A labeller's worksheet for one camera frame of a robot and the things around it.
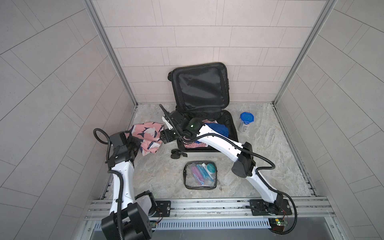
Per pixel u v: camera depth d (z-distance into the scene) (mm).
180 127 603
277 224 678
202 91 989
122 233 340
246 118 952
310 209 709
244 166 558
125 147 578
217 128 939
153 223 645
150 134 941
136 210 381
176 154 846
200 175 790
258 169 557
